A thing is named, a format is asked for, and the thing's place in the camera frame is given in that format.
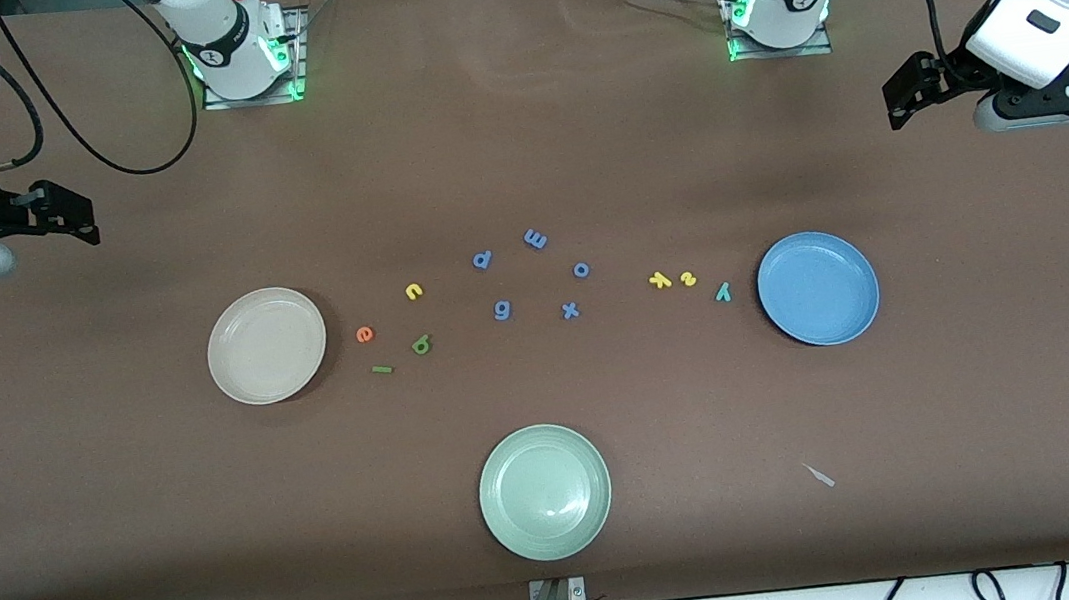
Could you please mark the teal foam letter y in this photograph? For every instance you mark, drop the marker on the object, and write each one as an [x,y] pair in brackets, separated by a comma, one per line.
[723,292]

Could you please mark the yellow foam letter s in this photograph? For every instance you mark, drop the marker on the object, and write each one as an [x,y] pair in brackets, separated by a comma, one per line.
[688,278]

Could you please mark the yellow foam letter k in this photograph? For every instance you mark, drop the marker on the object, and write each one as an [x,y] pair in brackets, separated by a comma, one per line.
[659,280]

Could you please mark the orange foam letter e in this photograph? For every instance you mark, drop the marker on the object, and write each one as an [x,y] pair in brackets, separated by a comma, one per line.
[364,334]

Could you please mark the green foam letter l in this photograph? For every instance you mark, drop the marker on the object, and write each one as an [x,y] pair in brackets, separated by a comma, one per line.
[382,369]

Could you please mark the yellow foam letter c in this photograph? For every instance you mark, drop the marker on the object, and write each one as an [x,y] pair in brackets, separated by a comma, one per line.
[413,286]

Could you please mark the green foam letter b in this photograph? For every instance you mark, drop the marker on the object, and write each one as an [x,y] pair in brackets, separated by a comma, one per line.
[420,341]

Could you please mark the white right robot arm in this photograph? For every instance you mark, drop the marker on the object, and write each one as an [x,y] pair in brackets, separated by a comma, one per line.
[227,33]

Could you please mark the blue round plate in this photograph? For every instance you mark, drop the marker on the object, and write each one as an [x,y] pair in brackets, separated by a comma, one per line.
[817,288]

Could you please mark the beige round plate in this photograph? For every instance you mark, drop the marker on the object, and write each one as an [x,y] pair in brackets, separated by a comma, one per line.
[266,346]

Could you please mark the blue foam letter o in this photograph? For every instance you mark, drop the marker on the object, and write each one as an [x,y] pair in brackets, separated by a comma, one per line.
[576,271]

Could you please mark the small white paper scrap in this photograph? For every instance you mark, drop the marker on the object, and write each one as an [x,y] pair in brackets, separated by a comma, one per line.
[822,478]

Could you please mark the blue foam letter m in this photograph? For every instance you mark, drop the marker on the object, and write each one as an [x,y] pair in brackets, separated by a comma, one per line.
[536,238]

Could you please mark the blue foam letter x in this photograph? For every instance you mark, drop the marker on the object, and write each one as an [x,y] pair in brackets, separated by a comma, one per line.
[571,310]

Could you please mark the blue foam letter p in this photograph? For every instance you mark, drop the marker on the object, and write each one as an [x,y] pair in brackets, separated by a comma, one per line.
[478,265]

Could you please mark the blue foam letter g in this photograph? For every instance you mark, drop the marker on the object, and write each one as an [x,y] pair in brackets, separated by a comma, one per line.
[503,316]

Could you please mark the pale green round plate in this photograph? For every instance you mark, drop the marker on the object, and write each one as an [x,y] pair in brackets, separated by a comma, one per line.
[544,492]

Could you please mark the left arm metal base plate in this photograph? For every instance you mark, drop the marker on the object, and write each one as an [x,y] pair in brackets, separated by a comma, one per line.
[818,47]

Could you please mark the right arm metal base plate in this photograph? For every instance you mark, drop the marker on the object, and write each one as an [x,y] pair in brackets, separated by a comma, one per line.
[212,101]

